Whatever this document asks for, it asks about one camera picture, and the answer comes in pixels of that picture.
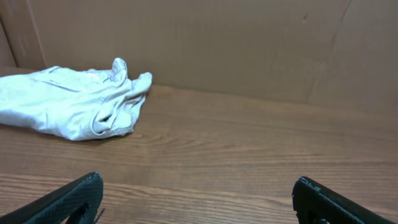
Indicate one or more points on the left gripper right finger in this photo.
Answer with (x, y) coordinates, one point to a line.
(314, 203)

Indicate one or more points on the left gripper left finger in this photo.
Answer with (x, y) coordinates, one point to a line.
(75, 203)

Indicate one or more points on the beige khaki shorts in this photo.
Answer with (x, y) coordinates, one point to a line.
(75, 105)

